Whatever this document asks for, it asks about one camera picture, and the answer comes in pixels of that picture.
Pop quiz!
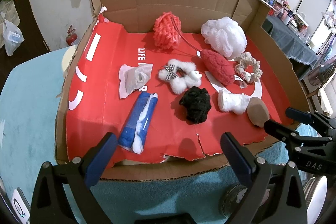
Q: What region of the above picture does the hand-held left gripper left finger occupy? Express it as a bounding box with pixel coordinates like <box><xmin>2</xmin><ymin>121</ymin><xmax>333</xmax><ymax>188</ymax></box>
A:
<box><xmin>30</xmin><ymin>132</ymin><xmax>118</xmax><ymax>224</ymax></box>

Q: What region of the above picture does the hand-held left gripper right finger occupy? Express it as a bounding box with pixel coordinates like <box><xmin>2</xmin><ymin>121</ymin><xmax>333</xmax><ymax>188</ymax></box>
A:
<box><xmin>221</xmin><ymin>132</ymin><xmax>307</xmax><ymax>224</ymax></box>

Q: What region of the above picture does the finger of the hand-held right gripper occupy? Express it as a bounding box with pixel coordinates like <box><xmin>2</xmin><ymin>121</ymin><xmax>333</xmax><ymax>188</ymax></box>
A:
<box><xmin>264</xmin><ymin>119</ymin><xmax>307</xmax><ymax>147</ymax></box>
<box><xmin>286</xmin><ymin>107</ymin><xmax>336</xmax><ymax>130</ymax></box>

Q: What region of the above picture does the brown round powder puff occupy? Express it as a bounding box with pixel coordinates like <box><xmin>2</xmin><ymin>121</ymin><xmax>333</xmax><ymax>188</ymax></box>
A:
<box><xmin>247</xmin><ymin>97</ymin><xmax>270</xmax><ymax>127</ymax></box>

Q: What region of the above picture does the blue cotton wool pack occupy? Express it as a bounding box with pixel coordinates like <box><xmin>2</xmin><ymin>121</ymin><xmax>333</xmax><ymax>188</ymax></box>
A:
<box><xmin>117</xmin><ymin>93</ymin><xmax>159</xmax><ymax>154</ymax></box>

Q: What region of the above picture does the white fleece sock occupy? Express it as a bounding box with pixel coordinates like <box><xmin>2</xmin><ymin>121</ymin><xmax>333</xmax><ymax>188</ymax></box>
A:
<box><xmin>218</xmin><ymin>89</ymin><xmax>250</xmax><ymax>115</ymax></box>

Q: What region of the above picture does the black fuzzy scrunchie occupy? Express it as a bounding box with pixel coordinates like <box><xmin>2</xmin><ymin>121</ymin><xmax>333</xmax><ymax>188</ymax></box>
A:
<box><xmin>179</xmin><ymin>86</ymin><xmax>212</xmax><ymax>125</ymax></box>

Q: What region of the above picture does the cream crochet scrunchie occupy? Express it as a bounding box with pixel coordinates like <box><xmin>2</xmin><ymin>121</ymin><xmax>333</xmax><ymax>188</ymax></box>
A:
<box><xmin>234</xmin><ymin>52</ymin><xmax>263</xmax><ymax>83</ymax></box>

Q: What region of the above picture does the red knitted heart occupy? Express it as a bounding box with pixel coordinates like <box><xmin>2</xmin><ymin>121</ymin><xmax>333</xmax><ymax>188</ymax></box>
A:
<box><xmin>197</xmin><ymin>49</ymin><xmax>235</xmax><ymax>86</ymax></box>

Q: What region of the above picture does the white fluffy scrunchie with bow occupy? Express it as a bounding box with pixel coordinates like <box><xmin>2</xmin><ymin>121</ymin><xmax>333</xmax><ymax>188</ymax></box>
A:
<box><xmin>158</xmin><ymin>59</ymin><xmax>202</xmax><ymax>94</ymax></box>

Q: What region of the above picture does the white mesh bath pouf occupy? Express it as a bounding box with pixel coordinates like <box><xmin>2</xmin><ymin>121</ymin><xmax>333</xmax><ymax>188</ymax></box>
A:
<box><xmin>201</xmin><ymin>17</ymin><xmax>248</xmax><ymax>59</ymax></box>

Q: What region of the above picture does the coral chenille bath pouf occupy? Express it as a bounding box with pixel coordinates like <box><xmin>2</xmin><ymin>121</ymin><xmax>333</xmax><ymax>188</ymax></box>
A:
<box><xmin>154</xmin><ymin>12</ymin><xmax>202</xmax><ymax>56</ymax></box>

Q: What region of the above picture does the cardboard box with red lining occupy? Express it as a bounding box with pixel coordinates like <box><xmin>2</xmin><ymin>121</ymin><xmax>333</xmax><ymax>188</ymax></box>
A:
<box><xmin>55</xmin><ymin>0</ymin><xmax>310</xmax><ymax>182</ymax></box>

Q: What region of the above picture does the clear glass jar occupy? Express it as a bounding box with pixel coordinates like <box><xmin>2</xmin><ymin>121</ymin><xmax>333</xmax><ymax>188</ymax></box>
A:
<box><xmin>302</xmin><ymin>175</ymin><xmax>328</xmax><ymax>211</ymax></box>

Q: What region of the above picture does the glass jar with metal lid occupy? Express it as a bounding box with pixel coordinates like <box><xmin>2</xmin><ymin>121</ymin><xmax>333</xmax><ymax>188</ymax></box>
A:
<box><xmin>222</xmin><ymin>183</ymin><xmax>265</xmax><ymax>218</ymax></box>

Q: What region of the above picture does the table with grey cloth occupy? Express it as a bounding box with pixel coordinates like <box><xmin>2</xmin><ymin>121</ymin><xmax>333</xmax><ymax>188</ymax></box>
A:
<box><xmin>262</xmin><ymin>15</ymin><xmax>318</xmax><ymax>80</ymax></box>

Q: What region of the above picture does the white power bank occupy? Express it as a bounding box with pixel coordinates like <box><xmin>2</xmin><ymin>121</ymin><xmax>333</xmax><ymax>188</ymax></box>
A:
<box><xmin>12</xmin><ymin>187</ymin><xmax>30</xmax><ymax>224</ymax></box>

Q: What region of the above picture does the white fabric decoration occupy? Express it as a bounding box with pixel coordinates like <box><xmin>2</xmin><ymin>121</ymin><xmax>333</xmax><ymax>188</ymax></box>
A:
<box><xmin>322</xmin><ymin>11</ymin><xmax>336</xmax><ymax>30</ymax></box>

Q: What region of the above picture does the row of cosmetic bottles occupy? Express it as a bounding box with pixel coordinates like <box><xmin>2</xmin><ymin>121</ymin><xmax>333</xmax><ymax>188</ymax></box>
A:
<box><xmin>247</xmin><ymin>0</ymin><xmax>315</xmax><ymax>48</ymax></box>

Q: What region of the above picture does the white wardrobe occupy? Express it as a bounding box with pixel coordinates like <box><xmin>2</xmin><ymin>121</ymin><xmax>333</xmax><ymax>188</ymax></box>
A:
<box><xmin>294</xmin><ymin>0</ymin><xmax>336</xmax><ymax>51</ymax></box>

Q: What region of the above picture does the red fire extinguisher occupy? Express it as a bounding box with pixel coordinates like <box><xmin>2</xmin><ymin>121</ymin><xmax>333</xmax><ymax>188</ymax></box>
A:
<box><xmin>66</xmin><ymin>25</ymin><xmax>79</xmax><ymax>46</ymax></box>

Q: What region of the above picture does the clear plastic bag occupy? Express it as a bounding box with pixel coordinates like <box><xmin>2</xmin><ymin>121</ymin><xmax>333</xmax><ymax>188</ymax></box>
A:
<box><xmin>3</xmin><ymin>19</ymin><xmax>25</xmax><ymax>56</ymax></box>

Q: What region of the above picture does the dark wooden door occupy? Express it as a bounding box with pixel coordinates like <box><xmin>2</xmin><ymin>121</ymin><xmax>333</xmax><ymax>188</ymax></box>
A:
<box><xmin>0</xmin><ymin>0</ymin><xmax>50</xmax><ymax>56</ymax></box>

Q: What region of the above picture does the hanging door organiser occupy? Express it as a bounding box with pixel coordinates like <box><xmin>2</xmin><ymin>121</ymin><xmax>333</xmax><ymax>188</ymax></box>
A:
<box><xmin>0</xmin><ymin>0</ymin><xmax>20</xmax><ymax>48</ymax></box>

